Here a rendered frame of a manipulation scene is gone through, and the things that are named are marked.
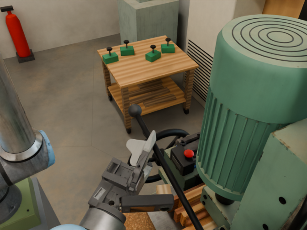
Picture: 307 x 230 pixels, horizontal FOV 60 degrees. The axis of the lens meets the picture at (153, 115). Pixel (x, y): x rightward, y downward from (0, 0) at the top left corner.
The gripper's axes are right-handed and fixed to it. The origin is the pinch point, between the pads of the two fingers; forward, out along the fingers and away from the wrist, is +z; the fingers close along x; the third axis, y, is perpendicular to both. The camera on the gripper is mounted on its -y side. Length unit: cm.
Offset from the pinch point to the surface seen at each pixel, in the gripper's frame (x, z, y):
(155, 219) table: 21.2, -9.3, -5.8
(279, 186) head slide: -23.3, -12.2, -22.7
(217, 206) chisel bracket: 6.5, -4.9, -19.5
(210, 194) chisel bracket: 7.0, -2.3, -17.0
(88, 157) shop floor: 127, 46, 67
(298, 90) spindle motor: -34.7, -5.1, -19.3
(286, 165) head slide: -27.4, -11.4, -21.7
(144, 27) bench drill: 91, 178, 82
